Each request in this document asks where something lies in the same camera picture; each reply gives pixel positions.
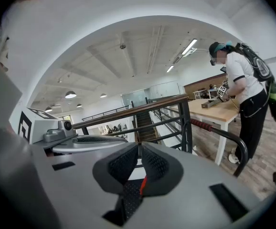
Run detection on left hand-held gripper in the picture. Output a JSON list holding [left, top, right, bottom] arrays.
[[18, 106, 129, 154]]

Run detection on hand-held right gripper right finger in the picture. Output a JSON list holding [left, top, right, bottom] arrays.
[[125, 141, 270, 229]]

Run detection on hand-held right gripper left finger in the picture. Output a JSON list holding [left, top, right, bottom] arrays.
[[33, 142, 139, 229]]

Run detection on clear water jug red handle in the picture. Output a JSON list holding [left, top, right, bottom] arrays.
[[139, 175, 149, 197]]

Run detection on black platform trolley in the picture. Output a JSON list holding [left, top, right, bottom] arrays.
[[122, 117, 250, 220]]

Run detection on staircase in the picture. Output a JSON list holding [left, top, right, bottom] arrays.
[[135, 111, 162, 145]]

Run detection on black railing wooden handrail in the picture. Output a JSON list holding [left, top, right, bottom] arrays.
[[72, 93, 194, 155]]

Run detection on wooden table white legs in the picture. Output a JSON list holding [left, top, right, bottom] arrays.
[[168, 97, 241, 166]]

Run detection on long grey metal tray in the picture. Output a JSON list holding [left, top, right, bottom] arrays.
[[201, 98, 223, 110]]

